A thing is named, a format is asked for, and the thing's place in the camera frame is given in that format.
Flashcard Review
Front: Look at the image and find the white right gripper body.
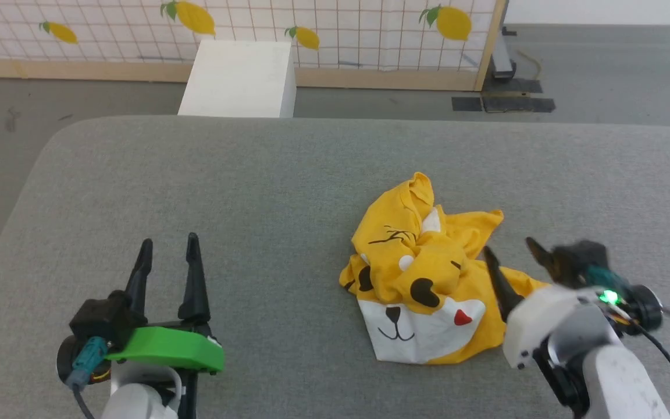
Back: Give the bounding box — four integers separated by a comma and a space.
503, 285, 604, 370

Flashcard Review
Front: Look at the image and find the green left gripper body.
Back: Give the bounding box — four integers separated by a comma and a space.
105, 325, 225, 374

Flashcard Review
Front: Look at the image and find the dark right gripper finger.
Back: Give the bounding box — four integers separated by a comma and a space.
525, 236, 564, 283
482, 246, 525, 322

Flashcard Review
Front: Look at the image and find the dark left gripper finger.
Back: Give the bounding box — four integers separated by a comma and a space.
177, 233, 213, 338
124, 238, 154, 318

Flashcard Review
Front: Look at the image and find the yellow fox print t-shirt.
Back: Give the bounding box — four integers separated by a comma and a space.
339, 172, 551, 365

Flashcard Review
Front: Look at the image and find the large black floor mat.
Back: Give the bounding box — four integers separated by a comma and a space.
482, 79, 556, 113

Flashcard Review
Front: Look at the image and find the grey metal stand base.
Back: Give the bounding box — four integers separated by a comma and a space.
491, 26, 518, 80

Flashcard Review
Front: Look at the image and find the white rectangular box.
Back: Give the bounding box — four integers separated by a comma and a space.
178, 40, 297, 118

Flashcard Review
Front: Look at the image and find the lemon print partition screen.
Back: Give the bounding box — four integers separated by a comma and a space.
0, 0, 509, 92

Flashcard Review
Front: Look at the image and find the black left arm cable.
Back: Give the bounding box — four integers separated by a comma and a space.
72, 387, 96, 419

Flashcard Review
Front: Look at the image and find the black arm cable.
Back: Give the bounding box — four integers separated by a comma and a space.
72, 387, 96, 419
632, 326, 670, 419

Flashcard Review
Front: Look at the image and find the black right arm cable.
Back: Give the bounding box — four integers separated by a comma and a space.
632, 326, 670, 419

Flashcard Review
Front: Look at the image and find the yellow floor cable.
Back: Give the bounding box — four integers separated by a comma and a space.
517, 49, 543, 80

